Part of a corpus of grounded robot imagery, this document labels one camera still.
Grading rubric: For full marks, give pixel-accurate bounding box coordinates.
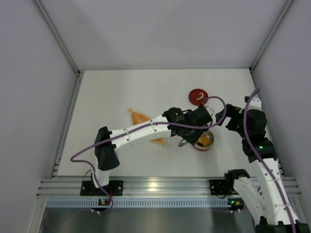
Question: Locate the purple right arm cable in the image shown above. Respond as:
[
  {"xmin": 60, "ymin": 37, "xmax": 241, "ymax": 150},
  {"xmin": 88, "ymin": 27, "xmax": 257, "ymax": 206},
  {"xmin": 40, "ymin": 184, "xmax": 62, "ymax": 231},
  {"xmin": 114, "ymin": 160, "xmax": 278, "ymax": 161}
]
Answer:
[{"xmin": 243, "ymin": 87, "xmax": 296, "ymax": 233}]

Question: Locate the woven fish-shaped basket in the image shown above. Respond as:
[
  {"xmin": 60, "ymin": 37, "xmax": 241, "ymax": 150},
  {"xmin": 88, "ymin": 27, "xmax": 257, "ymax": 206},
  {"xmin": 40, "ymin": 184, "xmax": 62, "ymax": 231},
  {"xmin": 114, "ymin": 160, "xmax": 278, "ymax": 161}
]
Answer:
[{"xmin": 128, "ymin": 108, "xmax": 166, "ymax": 146}]

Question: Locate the grey aluminium frame post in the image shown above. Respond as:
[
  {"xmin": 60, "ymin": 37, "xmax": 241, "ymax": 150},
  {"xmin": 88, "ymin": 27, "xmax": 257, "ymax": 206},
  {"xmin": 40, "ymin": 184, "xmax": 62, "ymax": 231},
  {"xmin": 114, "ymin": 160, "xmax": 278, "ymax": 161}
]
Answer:
[{"xmin": 31, "ymin": 0, "xmax": 82, "ymax": 76}]

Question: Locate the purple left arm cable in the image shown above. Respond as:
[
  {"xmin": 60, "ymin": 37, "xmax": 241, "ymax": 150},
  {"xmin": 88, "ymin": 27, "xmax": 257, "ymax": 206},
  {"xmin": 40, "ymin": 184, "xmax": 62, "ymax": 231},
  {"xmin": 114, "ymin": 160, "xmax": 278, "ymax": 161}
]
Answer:
[{"xmin": 70, "ymin": 96, "xmax": 227, "ymax": 215}]

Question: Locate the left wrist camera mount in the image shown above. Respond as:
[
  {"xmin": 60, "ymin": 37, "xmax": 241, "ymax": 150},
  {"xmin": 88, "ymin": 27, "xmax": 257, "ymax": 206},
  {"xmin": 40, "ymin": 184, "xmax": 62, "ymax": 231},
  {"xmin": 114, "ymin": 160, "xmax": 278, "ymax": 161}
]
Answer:
[{"xmin": 204, "ymin": 105, "xmax": 215, "ymax": 116}]

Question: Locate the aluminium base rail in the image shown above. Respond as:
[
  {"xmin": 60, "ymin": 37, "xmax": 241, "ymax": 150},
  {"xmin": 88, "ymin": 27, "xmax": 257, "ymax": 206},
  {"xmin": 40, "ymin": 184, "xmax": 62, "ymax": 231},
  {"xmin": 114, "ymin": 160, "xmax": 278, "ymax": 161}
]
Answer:
[{"xmin": 36, "ymin": 176, "xmax": 302, "ymax": 197}]

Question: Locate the right aluminium frame post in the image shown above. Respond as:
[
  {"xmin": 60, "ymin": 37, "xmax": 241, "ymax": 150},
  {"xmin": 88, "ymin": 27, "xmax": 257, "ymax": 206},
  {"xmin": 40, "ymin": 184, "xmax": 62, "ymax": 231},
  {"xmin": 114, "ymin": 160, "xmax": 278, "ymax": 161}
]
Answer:
[{"xmin": 249, "ymin": 0, "xmax": 295, "ymax": 74}]

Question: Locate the red round lid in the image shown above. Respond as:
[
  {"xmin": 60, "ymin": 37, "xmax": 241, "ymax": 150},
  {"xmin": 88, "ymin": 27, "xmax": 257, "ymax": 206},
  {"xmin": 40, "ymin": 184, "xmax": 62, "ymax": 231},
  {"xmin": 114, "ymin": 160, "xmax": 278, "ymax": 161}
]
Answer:
[{"xmin": 188, "ymin": 88, "xmax": 208, "ymax": 106}]

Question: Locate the round steel lunch box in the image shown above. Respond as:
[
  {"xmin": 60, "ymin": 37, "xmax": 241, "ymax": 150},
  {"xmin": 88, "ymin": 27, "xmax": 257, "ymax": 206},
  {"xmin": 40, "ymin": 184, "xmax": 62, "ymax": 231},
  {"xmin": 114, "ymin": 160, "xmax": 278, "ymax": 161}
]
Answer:
[{"xmin": 193, "ymin": 130, "xmax": 214, "ymax": 151}]

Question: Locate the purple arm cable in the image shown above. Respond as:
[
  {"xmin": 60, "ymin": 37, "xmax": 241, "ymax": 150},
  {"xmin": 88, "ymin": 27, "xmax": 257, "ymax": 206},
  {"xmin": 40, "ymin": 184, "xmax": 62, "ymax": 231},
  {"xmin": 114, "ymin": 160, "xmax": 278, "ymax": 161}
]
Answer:
[
  {"xmin": 70, "ymin": 96, "xmax": 227, "ymax": 215},
  {"xmin": 243, "ymin": 87, "xmax": 296, "ymax": 233}
]

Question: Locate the slotted grey cable duct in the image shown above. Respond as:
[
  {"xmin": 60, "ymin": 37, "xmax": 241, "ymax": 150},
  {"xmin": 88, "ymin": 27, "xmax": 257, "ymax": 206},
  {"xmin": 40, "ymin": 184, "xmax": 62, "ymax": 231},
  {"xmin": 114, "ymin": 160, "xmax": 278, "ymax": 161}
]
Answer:
[{"xmin": 46, "ymin": 198, "xmax": 244, "ymax": 210}]

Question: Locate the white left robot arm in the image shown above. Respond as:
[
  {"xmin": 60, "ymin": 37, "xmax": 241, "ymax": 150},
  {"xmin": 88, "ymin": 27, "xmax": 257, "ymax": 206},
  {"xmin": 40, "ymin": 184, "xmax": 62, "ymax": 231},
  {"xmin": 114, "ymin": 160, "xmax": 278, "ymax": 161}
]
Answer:
[{"xmin": 92, "ymin": 105, "xmax": 212, "ymax": 188}]

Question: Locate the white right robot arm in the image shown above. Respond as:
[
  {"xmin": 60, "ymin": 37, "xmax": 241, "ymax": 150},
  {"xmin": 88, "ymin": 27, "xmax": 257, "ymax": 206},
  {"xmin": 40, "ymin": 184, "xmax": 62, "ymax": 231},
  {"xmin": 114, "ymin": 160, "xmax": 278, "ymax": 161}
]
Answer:
[{"xmin": 216, "ymin": 104, "xmax": 310, "ymax": 233}]

